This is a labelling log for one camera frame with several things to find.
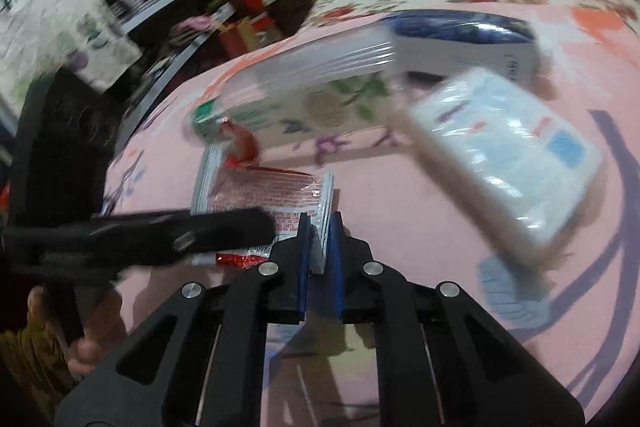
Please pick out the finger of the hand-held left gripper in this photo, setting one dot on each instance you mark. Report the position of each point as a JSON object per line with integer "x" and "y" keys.
{"x": 200, "y": 231}

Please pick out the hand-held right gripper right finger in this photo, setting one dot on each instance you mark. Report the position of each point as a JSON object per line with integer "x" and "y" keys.
{"x": 336, "y": 267}

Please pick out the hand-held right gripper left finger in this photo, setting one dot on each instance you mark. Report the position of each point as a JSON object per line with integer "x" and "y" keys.
{"x": 301, "y": 267}

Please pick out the red and silver sachet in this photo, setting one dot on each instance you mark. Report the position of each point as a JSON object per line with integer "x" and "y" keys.
{"x": 260, "y": 197}

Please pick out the clear plastic bottle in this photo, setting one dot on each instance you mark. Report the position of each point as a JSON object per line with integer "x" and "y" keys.
{"x": 310, "y": 107}

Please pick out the white tissue packet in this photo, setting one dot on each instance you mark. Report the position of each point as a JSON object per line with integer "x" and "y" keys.
{"x": 500, "y": 157}

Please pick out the blue and white box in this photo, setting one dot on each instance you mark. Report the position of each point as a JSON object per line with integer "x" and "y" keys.
{"x": 450, "y": 52}

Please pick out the person's left hand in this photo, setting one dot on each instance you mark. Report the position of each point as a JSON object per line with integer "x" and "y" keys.
{"x": 95, "y": 322}

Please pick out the pink printed tablecloth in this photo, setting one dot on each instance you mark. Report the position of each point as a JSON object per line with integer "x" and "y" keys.
{"x": 400, "y": 217}

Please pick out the white printed cloth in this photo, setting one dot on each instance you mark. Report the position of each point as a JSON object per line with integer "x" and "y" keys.
{"x": 50, "y": 22}

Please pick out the pink cloth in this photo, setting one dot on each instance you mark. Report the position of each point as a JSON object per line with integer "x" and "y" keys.
{"x": 192, "y": 27}

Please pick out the brown paper bag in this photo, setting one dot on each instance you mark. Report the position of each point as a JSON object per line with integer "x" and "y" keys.
{"x": 239, "y": 39}

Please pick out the dark wooden nightstand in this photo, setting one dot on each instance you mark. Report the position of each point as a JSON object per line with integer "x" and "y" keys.
{"x": 292, "y": 9}

